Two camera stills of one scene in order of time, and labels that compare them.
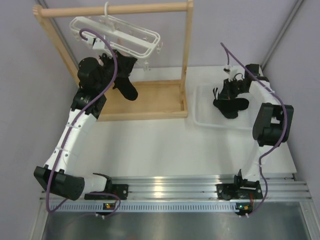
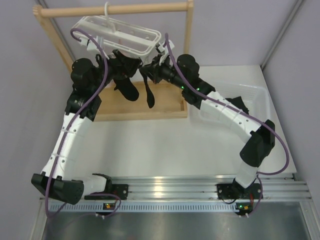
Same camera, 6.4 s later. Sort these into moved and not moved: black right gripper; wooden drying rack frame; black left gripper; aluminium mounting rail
Moved: black right gripper
Not moved: wooden drying rack frame; aluminium mounting rail; black left gripper
